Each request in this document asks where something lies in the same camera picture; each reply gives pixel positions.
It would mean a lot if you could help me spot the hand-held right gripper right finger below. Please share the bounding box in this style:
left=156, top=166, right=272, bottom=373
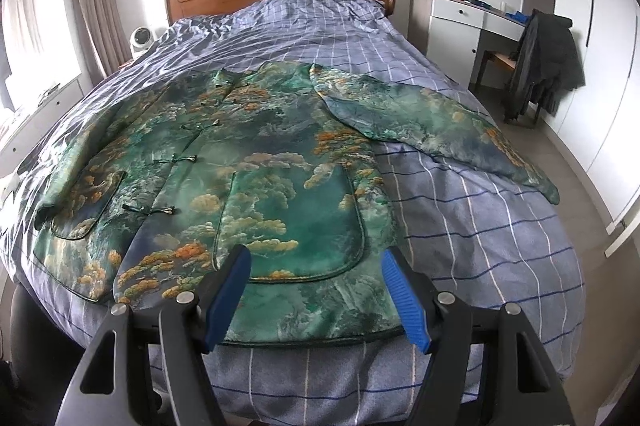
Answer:
left=381, top=248, right=581, bottom=426

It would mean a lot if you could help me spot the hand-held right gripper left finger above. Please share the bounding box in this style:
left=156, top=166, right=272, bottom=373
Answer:
left=55, top=245, right=252, bottom=426

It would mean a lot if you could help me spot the green landscape print jacket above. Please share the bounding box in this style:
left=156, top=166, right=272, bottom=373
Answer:
left=37, top=60, right=561, bottom=348

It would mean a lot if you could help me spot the bed with blue plaid duvet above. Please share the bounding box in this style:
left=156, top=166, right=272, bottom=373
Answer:
left=0, top=0, right=587, bottom=426

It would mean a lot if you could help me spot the wooden chair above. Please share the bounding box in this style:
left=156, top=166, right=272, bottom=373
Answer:
left=472, top=50, right=542, bottom=127

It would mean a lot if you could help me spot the low white cabinet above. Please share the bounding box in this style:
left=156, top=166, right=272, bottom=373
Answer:
left=0, top=74, right=86, bottom=179

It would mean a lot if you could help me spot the small white fan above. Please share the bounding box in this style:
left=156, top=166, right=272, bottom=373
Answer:
left=128, top=26, right=154, bottom=57

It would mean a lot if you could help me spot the white desk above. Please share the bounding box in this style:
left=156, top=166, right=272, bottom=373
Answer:
left=410, top=0, right=532, bottom=89

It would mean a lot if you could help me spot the white wardrobe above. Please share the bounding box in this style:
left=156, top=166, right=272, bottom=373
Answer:
left=522, top=0, right=640, bottom=257

